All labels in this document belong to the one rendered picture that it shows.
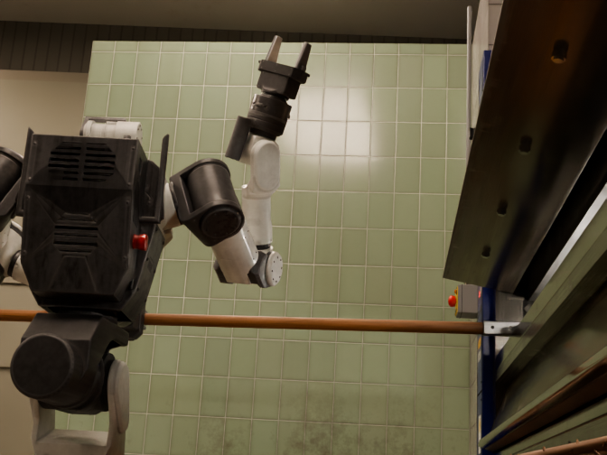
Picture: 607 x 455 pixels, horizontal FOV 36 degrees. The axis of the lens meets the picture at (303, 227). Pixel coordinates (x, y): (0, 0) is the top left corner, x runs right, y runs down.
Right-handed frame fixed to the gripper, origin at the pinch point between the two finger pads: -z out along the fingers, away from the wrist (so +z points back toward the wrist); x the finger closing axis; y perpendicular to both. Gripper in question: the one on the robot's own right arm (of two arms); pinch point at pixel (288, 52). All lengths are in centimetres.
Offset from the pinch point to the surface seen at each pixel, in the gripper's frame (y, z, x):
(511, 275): 69, 32, -40
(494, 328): 51, 45, -47
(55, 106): 197, 26, 294
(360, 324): 37, 54, -19
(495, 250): 48, 27, -42
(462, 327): 48, 47, -40
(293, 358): 135, 89, 55
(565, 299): -14, 31, -80
